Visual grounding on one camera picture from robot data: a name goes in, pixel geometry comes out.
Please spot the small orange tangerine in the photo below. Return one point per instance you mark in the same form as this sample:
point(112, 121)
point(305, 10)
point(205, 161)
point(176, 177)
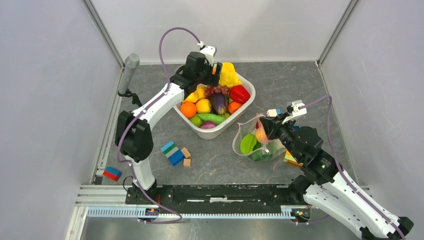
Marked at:
point(188, 109)

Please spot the green bell pepper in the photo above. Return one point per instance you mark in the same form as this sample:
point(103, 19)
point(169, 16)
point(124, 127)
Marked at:
point(248, 143)

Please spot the yellow pink peach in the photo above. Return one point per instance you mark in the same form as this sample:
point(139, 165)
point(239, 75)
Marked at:
point(261, 135)

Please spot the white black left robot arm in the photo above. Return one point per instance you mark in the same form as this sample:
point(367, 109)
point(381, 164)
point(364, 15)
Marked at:
point(134, 137)

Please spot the purple grapes bunch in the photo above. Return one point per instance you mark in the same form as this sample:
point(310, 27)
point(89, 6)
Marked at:
point(211, 90)

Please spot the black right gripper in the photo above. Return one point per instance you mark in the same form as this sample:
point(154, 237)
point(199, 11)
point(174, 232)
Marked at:
point(271, 126)

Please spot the orange toy block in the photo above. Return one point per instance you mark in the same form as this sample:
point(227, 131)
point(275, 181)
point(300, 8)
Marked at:
point(291, 161)

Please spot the yellow lemon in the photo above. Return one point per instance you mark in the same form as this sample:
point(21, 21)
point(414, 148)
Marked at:
point(198, 94)

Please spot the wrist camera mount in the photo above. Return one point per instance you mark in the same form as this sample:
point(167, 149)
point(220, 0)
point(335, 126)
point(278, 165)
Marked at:
point(209, 51)
point(295, 110)

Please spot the white and blue block stack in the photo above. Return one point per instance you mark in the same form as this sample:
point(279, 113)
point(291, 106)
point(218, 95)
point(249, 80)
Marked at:
point(273, 112)

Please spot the small orange pepper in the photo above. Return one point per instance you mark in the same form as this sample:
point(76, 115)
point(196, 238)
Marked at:
point(233, 107)

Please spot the orange fruit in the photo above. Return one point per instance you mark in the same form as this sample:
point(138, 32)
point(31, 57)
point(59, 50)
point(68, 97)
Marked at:
point(214, 69)

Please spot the green cucumber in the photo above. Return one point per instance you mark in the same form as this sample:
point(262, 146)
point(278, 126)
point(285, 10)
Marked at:
point(210, 117)

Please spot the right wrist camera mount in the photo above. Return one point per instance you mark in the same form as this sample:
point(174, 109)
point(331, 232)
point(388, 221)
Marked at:
point(295, 110)

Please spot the grey microphone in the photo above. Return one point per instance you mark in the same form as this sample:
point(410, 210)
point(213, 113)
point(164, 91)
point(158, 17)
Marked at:
point(132, 62)

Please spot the blue striped block stack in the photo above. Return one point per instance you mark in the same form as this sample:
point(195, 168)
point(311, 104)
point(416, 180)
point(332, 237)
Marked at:
point(172, 153)

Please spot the clear zip top bag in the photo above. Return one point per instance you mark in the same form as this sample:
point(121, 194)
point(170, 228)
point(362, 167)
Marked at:
point(245, 128)

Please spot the dark purple eggplant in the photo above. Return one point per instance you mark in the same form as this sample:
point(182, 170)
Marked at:
point(219, 103)

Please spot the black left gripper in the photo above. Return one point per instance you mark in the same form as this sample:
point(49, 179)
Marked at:
point(212, 79)

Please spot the aluminium frame rail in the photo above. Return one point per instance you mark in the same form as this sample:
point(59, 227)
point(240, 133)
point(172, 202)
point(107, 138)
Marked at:
point(101, 211)

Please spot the green leafy bok choy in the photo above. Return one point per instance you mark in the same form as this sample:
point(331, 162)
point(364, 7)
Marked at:
point(270, 151)

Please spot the green apple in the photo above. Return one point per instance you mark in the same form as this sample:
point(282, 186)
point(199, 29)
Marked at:
point(196, 120)

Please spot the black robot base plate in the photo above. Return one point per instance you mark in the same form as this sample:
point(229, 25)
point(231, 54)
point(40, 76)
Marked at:
point(216, 198)

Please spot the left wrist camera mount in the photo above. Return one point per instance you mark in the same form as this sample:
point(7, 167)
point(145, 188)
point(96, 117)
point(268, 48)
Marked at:
point(209, 51)

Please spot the tan wooden block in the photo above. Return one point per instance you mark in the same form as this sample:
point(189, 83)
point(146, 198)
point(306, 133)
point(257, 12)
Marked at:
point(187, 162)
point(186, 153)

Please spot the red and blue block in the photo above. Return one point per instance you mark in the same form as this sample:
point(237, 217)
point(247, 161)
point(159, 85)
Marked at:
point(112, 173)

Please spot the red bell pepper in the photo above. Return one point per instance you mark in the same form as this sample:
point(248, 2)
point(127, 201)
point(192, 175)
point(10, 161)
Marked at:
point(239, 94)

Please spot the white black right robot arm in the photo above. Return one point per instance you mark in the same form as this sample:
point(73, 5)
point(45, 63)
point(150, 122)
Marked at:
point(326, 185)

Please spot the purple onion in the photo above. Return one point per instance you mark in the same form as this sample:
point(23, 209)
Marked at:
point(208, 125)

